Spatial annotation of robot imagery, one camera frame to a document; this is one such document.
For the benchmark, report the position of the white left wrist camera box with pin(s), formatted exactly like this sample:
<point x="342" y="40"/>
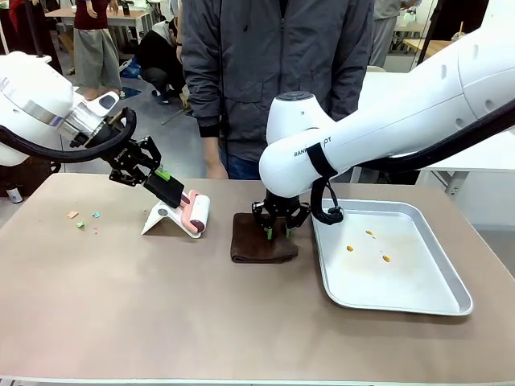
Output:
<point x="102" y="102"/>

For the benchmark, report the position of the wooden background table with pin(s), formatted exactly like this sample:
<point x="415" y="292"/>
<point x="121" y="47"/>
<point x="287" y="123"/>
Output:
<point x="128" y="18"/>

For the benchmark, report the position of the blue bag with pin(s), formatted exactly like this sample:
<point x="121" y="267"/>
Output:
<point x="130" y="68"/>

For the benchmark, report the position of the light wooden background desk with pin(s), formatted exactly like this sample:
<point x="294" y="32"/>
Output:
<point x="426" y="46"/>

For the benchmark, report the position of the person's right forearm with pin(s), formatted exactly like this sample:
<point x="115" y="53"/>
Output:
<point x="203" y="100"/>

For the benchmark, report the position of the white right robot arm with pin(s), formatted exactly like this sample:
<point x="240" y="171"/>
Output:
<point x="382" y="120"/>

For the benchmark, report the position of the person in grey skirt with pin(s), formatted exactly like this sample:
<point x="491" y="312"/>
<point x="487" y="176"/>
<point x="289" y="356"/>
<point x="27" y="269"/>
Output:
<point x="96" y="44"/>

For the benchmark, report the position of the brown cloth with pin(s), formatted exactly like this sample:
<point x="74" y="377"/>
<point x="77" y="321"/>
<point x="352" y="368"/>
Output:
<point x="249" y="241"/>

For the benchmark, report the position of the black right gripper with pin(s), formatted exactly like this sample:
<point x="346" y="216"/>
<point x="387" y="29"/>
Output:
<point x="283" y="205"/>

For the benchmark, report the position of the orange paper scrap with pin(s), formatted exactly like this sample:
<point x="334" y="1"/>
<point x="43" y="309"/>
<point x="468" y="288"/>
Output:
<point x="72" y="214"/>

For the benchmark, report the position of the dark bottle with white label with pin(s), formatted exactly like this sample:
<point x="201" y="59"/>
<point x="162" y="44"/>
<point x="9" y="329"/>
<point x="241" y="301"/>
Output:
<point x="14" y="194"/>

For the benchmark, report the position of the person in grey jacket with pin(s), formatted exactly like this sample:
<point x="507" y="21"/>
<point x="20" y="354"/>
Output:
<point x="277" y="52"/>

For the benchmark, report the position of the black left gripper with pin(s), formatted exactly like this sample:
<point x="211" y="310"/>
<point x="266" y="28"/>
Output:
<point x="120" y="154"/>

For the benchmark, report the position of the person's left forearm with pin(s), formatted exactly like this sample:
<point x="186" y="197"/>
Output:
<point x="350" y="80"/>

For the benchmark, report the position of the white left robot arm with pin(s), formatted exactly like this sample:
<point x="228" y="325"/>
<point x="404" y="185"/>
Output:
<point x="32" y="92"/>

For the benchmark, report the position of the person's right hand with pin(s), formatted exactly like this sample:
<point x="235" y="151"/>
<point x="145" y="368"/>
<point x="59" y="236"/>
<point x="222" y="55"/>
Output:
<point x="213" y="158"/>

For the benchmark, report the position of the standing person in grey clothes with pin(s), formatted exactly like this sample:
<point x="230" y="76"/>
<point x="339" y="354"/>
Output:
<point x="384" y="32"/>

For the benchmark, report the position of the crouching person in black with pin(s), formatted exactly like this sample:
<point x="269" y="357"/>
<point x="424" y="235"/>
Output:
<point x="159" y="56"/>

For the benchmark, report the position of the silver metal tray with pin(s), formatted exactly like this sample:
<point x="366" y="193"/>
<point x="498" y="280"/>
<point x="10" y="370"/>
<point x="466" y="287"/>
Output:
<point x="402" y="281"/>

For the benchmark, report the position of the pink white lint roller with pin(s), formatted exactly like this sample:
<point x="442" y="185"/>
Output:
<point x="202" y="209"/>

